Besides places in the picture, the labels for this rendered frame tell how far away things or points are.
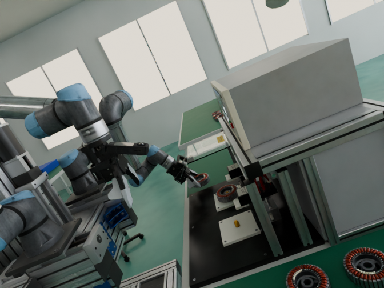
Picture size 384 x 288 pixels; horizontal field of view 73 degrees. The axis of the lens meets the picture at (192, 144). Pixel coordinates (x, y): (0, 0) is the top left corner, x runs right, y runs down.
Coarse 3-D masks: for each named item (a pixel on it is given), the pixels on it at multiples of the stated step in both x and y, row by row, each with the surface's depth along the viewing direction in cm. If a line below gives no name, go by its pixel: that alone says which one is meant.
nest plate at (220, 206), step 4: (216, 196) 133; (216, 200) 129; (232, 200) 123; (216, 204) 126; (220, 204) 124; (224, 204) 123; (228, 204) 121; (232, 204) 120; (216, 208) 123; (220, 208) 121; (224, 208) 121
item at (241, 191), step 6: (240, 192) 100; (246, 192) 98; (264, 192) 97; (270, 192) 96; (276, 192) 96; (240, 198) 97; (246, 198) 97; (234, 204) 101; (240, 204) 98; (246, 204) 98
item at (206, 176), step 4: (196, 176) 154; (200, 176) 153; (204, 176) 149; (208, 176) 148; (196, 180) 152; (200, 180) 147; (204, 180) 145; (208, 180) 147; (200, 184) 145; (204, 184) 145
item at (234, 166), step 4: (236, 164) 124; (228, 168) 124; (232, 168) 122; (236, 168) 120; (232, 172) 120; (236, 172) 120; (240, 172) 120; (228, 176) 125; (232, 176) 120; (236, 176) 120; (228, 180) 122; (232, 180) 122
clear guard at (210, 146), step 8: (216, 136) 128; (224, 136) 123; (192, 144) 132; (200, 144) 127; (208, 144) 122; (216, 144) 117; (224, 144) 112; (192, 152) 121; (200, 152) 116; (208, 152) 112; (216, 152) 109; (184, 160) 124; (192, 160) 111; (184, 168) 113
